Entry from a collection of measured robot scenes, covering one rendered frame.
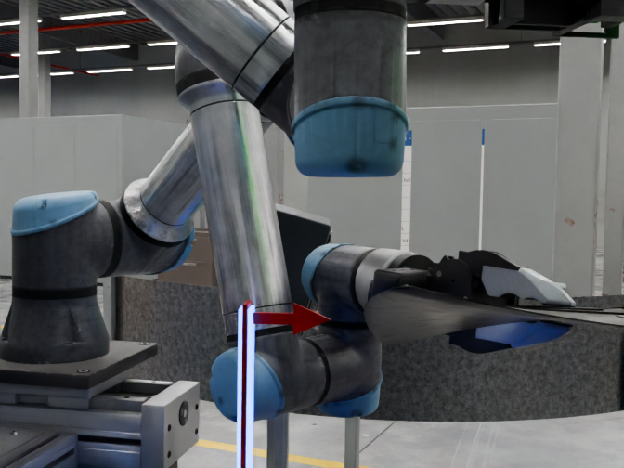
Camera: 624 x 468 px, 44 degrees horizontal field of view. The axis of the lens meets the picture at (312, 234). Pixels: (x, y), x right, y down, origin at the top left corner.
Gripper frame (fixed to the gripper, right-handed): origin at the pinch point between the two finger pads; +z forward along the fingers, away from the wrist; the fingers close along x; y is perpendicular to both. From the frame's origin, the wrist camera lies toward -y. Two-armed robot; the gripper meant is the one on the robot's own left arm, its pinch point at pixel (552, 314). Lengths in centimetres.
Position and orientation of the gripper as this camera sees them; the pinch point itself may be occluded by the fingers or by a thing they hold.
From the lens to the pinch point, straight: 67.3
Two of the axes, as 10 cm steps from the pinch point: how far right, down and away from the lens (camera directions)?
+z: 5.8, 0.6, -8.2
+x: -1.1, 9.9, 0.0
